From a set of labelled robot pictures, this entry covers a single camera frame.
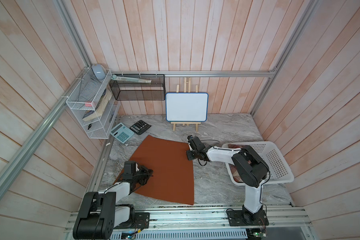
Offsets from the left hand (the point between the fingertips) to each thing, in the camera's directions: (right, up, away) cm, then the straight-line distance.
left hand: (153, 170), depth 90 cm
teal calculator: (-26, +23, +17) cm, 39 cm away
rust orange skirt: (+11, -4, -4) cm, 13 cm away
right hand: (+22, +9, +9) cm, 26 cm away
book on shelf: (-28, +34, -12) cm, 46 cm away
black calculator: (-14, +27, +21) cm, 36 cm away
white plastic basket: (+74, +1, -5) cm, 74 cm away
